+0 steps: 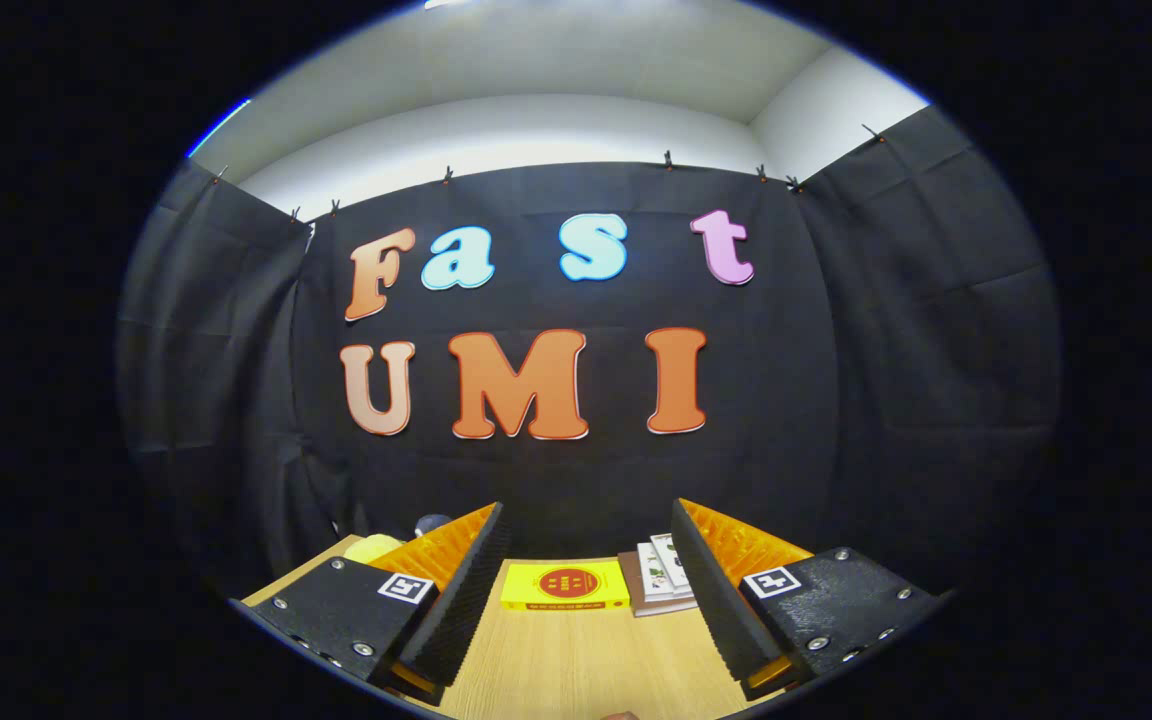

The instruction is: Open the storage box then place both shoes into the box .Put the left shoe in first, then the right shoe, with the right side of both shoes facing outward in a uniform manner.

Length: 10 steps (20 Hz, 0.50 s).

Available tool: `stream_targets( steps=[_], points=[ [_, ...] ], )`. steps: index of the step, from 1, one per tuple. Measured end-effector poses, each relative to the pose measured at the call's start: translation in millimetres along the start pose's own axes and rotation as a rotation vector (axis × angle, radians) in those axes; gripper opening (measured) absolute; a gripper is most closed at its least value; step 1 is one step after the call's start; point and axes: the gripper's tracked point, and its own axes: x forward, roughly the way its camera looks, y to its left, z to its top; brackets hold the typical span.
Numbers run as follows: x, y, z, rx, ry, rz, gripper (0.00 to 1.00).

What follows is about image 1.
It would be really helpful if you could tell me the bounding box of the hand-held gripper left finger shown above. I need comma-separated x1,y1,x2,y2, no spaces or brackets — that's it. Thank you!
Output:
229,501,514,706

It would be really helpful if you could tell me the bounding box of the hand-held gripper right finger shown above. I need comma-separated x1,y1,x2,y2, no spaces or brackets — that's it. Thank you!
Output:
669,497,945,704

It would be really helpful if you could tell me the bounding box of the white book with green print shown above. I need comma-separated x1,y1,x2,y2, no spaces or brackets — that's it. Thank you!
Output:
636,541,695,603

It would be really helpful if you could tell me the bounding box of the white book with illustrated cover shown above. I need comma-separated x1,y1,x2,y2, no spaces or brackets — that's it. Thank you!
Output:
649,533,692,591

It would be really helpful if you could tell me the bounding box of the yellow book with red circle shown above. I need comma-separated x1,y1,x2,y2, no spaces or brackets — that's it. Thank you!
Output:
500,560,631,612

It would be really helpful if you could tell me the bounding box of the yellow round plush toy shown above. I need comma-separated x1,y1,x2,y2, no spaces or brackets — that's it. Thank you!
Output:
343,534,407,564

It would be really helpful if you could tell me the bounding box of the row of black cloth clips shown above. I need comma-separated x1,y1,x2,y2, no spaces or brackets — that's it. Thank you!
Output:
216,122,885,221

